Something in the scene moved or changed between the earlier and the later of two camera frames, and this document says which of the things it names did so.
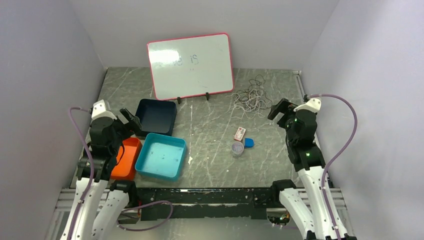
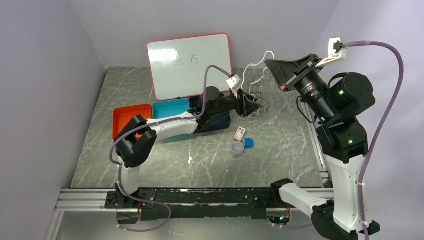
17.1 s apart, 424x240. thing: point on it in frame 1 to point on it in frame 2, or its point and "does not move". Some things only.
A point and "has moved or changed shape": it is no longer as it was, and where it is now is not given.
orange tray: [126, 158] has moved or changed shape
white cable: [237, 105] has moved or changed shape
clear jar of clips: [237, 148] does not move
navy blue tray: [156, 116] to [219, 123]
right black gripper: [280, 106] to [288, 73]
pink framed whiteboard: [191, 67] does not move
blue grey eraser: [249, 143] does not move
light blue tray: [162, 156] to [162, 109]
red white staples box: [240, 133] does not move
